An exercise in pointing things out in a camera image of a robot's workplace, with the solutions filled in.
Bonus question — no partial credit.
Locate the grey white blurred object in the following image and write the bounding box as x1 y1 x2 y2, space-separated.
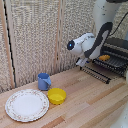
111 101 128 128

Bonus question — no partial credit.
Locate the woven folding screen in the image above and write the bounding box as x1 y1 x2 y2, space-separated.
0 0 128 94

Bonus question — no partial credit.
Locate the blue plastic cup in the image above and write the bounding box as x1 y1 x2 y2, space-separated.
37 72 52 92

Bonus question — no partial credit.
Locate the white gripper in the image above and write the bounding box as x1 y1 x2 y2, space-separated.
75 56 89 68

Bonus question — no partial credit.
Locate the yellow plastic bowl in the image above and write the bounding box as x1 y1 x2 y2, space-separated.
47 87 67 106

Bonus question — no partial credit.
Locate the white floral rimmed plate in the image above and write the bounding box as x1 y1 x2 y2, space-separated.
4 88 50 123

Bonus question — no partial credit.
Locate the orange bread piece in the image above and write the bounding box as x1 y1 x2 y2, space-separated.
98 54 111 62

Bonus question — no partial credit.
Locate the black cable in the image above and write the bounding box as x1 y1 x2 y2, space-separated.
109 19 128 38

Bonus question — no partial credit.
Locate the black wire dish rack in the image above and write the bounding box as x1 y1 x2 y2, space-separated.
79 37 128 85

